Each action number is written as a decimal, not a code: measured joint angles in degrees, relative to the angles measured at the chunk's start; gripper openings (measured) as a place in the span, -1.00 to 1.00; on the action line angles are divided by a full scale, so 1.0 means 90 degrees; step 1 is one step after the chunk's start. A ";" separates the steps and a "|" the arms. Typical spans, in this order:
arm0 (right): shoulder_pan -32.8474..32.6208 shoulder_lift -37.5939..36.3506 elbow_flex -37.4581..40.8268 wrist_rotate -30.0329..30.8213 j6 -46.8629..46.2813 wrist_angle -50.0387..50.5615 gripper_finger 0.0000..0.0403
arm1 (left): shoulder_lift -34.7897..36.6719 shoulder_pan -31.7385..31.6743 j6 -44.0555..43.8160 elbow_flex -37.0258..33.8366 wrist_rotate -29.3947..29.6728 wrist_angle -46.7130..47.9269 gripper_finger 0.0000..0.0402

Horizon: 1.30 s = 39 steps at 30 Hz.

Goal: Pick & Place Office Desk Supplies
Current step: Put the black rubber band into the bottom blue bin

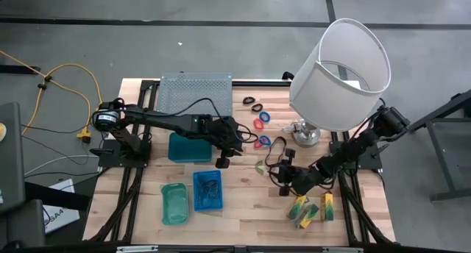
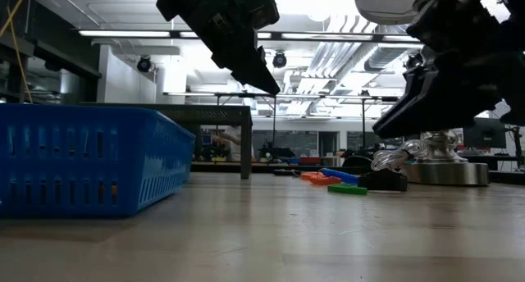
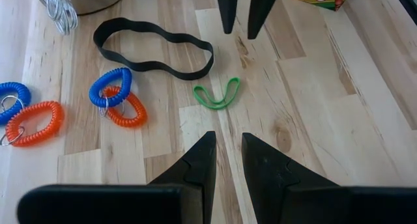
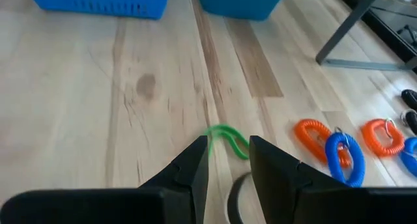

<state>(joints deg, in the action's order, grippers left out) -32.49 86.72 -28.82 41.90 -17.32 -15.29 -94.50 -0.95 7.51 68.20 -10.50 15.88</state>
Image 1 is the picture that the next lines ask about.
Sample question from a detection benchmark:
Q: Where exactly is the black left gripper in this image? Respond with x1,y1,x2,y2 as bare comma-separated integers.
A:
204,115,244,170

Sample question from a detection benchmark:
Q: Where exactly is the white cardboard box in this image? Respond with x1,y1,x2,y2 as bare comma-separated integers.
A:
41,177,81,235

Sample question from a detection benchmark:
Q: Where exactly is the wide black rubber band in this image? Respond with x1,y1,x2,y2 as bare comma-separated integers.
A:
264,135,289,170

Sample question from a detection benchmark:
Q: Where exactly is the yellow extension cable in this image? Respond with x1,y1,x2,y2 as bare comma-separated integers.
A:
0,49,105,144

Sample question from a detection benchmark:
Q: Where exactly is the dark teal rubber band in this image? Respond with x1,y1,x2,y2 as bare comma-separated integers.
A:
201,179,221,204

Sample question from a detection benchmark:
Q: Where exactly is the grey perforated metal riser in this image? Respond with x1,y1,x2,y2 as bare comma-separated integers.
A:
155,72,234,118

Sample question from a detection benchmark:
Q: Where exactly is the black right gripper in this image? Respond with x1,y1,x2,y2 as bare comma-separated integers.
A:
270,148,325,197

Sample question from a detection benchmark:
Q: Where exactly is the light teal plastic bin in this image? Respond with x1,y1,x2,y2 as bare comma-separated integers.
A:
160,182,190,227

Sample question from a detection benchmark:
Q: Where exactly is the thin dark rubber band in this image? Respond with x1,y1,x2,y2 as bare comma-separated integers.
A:
199,184,219,207

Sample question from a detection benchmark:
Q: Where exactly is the white cable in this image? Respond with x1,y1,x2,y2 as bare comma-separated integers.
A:
23,154,102,177

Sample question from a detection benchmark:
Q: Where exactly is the silver lamp white shade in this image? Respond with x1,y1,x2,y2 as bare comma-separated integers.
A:
281,18,392,149

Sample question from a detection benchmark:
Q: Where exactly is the dark teal plastic tub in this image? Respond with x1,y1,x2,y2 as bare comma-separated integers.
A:
167,132,214,164

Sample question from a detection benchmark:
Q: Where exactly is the dark grey monitor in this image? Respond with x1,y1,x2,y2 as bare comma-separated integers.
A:
0,101,26,214

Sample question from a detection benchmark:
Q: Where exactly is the black aluminium rig frame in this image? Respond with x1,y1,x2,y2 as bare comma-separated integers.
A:
82,78,397,253

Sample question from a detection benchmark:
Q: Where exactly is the blue slotted plastic basket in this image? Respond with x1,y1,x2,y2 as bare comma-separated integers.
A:
192,169,224,213

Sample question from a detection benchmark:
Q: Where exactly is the clear lamp cord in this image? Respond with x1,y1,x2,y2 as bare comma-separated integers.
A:
280,121,301,134

